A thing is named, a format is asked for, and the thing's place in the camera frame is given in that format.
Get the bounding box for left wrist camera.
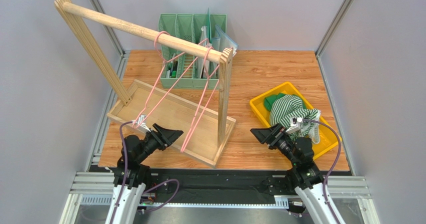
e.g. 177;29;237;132
132;114;151;133

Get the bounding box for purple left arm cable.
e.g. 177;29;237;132
109;120;136;224

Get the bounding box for pink wire hanger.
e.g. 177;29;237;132
180;45;234;153

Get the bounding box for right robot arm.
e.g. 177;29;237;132
250;124;345;224

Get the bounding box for wooden clothes rack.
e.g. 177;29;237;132
54;0;236;168

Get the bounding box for green white striped tank top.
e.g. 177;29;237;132
269;94;322;144

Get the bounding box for white folders in organizer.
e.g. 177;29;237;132
196;8;239;79

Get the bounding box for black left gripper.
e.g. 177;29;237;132
136;123;183;163

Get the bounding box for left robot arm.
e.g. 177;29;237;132
105;121;184;224

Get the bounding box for mint green file organizer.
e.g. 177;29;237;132
157;7;239;90

